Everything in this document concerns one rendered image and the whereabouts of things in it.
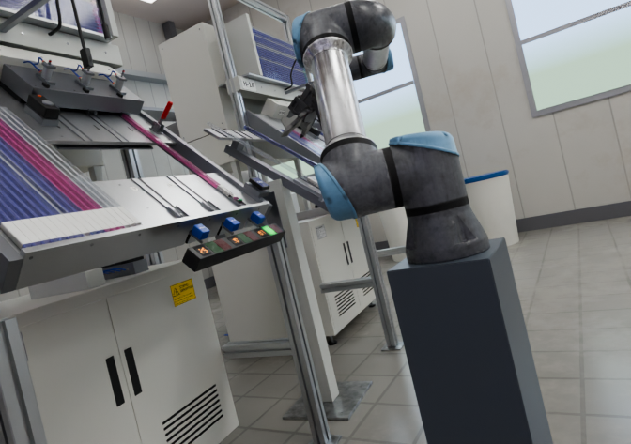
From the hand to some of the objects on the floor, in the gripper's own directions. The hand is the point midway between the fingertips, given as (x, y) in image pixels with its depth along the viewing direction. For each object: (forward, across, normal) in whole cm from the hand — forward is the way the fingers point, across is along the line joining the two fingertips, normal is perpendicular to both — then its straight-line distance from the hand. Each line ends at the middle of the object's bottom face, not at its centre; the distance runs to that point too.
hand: (292, 139), depth 162 cm
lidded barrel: (+24, -245, +99) cm, 265 cm away
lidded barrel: (+83, -251, +58) cm, 270 cm away
